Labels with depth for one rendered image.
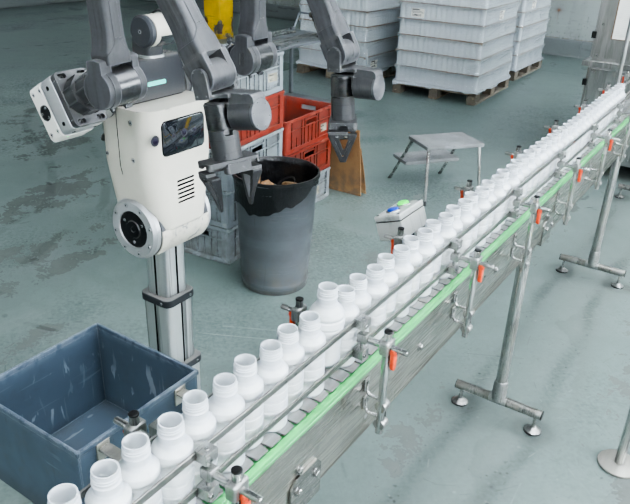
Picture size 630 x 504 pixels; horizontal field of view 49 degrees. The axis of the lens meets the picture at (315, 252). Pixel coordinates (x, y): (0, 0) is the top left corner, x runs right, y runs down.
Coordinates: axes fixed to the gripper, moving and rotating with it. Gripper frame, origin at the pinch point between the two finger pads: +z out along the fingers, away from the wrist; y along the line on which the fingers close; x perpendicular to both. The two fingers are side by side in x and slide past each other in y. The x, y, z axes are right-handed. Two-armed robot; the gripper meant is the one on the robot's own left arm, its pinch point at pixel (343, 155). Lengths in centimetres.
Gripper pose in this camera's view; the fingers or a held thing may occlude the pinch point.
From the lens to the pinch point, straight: 172.6
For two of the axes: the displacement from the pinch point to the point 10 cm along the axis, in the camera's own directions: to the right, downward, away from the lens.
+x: -10.0, -0.1, 0.8
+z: 0.2, 9.2, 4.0
